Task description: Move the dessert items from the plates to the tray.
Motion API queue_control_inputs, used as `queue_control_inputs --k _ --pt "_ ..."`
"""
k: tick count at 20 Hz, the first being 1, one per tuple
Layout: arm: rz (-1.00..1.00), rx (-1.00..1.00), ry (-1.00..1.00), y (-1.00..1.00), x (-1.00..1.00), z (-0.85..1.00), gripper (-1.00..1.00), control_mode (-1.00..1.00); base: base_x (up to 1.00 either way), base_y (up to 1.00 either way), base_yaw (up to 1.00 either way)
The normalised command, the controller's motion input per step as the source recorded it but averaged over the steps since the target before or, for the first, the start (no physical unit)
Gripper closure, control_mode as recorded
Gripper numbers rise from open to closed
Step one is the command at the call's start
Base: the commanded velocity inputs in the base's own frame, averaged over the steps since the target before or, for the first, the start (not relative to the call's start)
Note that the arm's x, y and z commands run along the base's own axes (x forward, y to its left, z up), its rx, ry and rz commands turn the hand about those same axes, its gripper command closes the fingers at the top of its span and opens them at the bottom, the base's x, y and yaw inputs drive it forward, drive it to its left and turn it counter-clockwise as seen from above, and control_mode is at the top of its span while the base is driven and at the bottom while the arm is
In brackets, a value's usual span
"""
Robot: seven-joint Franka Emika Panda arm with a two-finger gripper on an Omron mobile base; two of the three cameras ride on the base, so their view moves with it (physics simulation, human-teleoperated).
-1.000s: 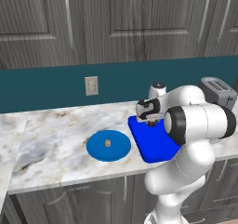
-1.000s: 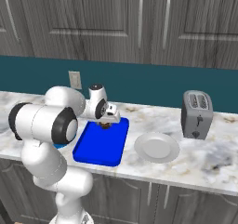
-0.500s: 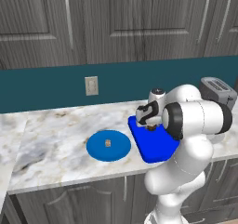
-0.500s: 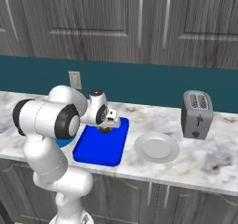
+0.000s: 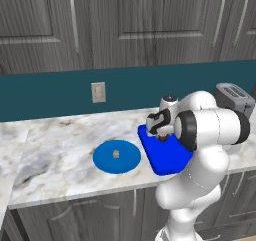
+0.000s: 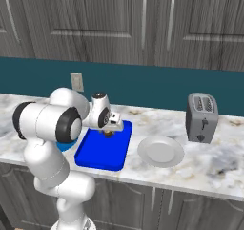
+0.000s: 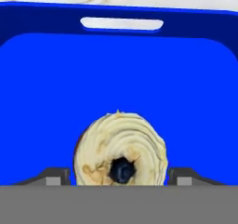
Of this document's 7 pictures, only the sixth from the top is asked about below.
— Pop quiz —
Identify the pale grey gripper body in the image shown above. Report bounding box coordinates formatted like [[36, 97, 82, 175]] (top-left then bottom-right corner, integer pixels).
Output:
[[101, 117, 125, 133]]

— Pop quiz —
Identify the blue tray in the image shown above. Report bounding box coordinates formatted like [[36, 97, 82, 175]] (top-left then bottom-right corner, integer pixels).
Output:
[[73, 119, 133, 173]]

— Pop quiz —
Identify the blue plate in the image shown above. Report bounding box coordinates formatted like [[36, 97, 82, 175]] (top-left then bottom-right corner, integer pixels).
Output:
[[56, 137, 80, 153]]

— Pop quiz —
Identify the white plate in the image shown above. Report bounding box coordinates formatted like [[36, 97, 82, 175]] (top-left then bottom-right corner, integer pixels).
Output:
[[136, 135, 186, 169]]

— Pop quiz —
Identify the grey wood lower cupboard door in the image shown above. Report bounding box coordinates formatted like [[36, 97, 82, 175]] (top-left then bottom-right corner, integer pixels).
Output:
[[157, 188, 244, 230], [83, 176, 159, 230], [0, 161, 62, 230]]

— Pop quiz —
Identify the grey wood cupboard door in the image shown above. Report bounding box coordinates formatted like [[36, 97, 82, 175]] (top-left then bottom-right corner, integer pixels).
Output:
[[153, 0, 244, 73], [0, 0, 36, 60], [157, 188, 244, 230], [83, 176, 159, 230], [18, 0, 153, 67], [0, 161, 62, 230]]

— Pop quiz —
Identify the grey toaster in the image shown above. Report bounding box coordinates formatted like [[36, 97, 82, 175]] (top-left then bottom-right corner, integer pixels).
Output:
[[185, 92, 219, 145]]

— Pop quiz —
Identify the grey wood upper cupboard door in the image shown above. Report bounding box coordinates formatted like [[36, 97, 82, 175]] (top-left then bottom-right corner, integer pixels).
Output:
[[0, 0, 36, 60], [153, 0, 244, 73], [18, 0, 153, 67]]

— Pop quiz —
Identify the beige wall outlet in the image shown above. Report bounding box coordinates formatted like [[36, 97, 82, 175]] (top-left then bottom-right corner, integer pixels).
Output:
[[70, 72, 85, 94]]

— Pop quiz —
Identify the silver cupboard handle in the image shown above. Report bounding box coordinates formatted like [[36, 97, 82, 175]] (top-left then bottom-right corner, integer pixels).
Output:
[[166, 0, 176, 52], [167, 189, 175, 217], [150, 186, 157, 213], [4, 0, 21, 45], [140, 0, 149, 51]]

